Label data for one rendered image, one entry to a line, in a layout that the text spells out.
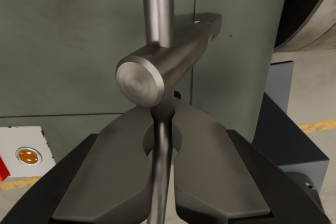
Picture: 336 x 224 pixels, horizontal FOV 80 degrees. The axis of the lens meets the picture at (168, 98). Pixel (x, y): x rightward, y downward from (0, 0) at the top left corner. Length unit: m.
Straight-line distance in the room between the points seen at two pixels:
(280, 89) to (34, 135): 0.79
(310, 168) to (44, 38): 0.57
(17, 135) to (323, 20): 0.35
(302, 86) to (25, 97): 1.85
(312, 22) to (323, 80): 1.72
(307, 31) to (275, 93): 0.60
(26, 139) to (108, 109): 0.10
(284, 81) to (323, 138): 1.54
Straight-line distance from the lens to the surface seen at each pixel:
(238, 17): 0.19
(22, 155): 0.29
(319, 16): 0.27
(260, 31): 0.20
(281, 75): 0.85
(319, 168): 0.61
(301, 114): 2.07
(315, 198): 0.60
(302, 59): 1.81
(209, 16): 0.17
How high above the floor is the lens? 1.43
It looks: 62 degrees down
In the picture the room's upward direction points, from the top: 178 degrees clockwise
